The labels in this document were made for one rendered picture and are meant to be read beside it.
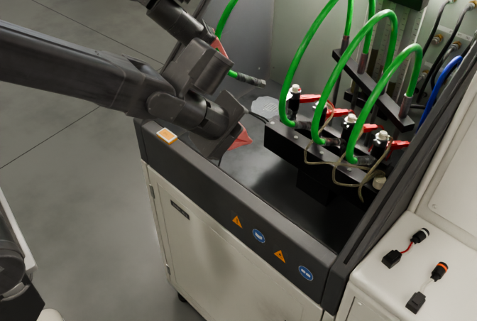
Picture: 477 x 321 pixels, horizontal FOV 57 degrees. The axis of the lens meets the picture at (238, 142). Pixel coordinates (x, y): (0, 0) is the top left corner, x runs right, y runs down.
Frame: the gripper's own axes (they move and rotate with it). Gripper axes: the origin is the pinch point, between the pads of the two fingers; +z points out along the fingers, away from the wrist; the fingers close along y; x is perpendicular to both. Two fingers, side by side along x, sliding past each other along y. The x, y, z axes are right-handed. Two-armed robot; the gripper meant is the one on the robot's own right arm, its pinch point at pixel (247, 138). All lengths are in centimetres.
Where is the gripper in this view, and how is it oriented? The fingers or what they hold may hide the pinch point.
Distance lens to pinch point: 78.7
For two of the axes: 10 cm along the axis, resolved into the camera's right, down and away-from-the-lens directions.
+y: 6.1, -7.6, -2.0
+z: 5.9, 2.8, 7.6
